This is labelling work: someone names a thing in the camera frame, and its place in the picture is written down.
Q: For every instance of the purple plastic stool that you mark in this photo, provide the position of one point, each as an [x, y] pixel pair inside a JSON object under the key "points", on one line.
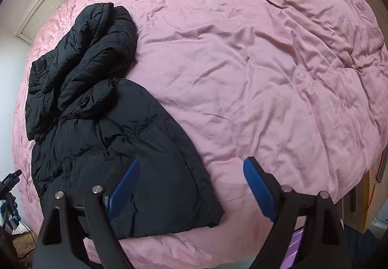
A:
{"points": [[292, 249]]}

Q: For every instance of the pink bed duvet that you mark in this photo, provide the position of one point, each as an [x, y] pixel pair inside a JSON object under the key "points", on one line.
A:
{"points": [[301, 85]]}

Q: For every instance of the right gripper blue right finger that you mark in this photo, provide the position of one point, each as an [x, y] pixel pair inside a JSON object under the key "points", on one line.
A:
{"points": [[265, 188]]}

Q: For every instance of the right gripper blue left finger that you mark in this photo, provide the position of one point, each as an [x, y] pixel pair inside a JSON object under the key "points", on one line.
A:
{"points": [[120, 187]]}

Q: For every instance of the black hooded puffer coat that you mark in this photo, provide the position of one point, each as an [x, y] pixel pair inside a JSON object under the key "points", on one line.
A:
{"points": [[87, 121]]}

